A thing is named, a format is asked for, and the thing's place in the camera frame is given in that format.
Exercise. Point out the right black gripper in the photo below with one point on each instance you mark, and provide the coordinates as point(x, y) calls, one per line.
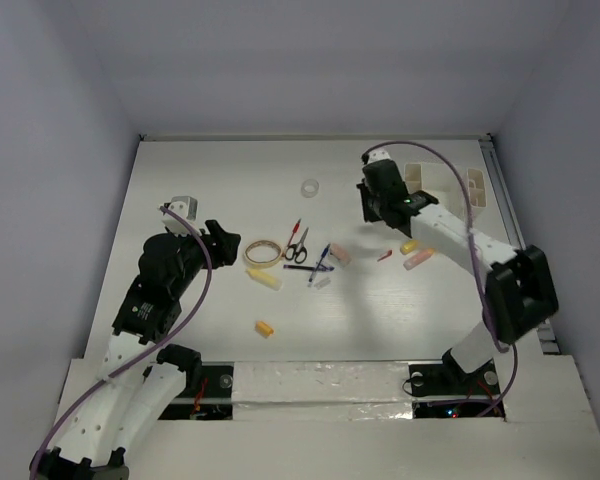
point(370, 215)

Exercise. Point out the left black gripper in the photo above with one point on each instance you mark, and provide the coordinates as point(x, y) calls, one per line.
point(221, 244)

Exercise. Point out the beige masking tape roll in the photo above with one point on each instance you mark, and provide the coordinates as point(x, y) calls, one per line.
point(262, 254)

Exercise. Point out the red pen cap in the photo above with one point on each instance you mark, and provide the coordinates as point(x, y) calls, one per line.
point(385, 255)

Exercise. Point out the blue gel pen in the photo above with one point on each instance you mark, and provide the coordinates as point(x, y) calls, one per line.
point(318, 265)

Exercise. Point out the clear tape roll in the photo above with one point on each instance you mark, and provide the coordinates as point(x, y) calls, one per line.
point(309, 188)

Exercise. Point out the black handled scissors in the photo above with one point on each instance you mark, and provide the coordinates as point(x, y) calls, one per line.
point(297, 252)

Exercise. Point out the red gel pen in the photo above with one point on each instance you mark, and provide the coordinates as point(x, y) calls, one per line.
point(292, 235)

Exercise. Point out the white perforated organizer basket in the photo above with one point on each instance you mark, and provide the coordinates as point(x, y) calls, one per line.
point(439, 181)

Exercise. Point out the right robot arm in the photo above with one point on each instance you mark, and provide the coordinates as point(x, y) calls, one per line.
point(515, 286)

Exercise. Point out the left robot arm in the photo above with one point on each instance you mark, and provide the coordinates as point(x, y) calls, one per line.
point(142, 370)

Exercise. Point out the pink mini stapler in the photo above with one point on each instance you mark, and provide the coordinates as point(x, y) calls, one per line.
point(340, 254)

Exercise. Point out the yellow highlighter cap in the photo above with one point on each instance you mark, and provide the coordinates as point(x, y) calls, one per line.
point(409, 247)

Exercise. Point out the yellow highlighter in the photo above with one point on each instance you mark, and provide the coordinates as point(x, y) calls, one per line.
point(263, 278)

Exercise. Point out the pink highlighter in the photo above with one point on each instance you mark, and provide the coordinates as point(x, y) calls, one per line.
point(418, 258)

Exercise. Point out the orange highlighter cap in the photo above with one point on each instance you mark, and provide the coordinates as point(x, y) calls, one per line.
point(264, 329)

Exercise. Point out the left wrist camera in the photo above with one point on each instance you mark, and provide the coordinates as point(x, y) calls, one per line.
point(179, 215)

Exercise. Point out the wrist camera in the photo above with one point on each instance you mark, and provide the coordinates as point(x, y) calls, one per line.
point(179, 215)
point(375, 155)

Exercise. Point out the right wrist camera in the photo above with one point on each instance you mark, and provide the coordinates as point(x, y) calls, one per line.
point(375, 155)

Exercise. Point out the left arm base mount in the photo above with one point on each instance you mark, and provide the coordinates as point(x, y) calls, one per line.
point(209, 400)

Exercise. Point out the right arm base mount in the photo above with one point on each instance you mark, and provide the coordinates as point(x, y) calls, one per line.
point(435, 396)

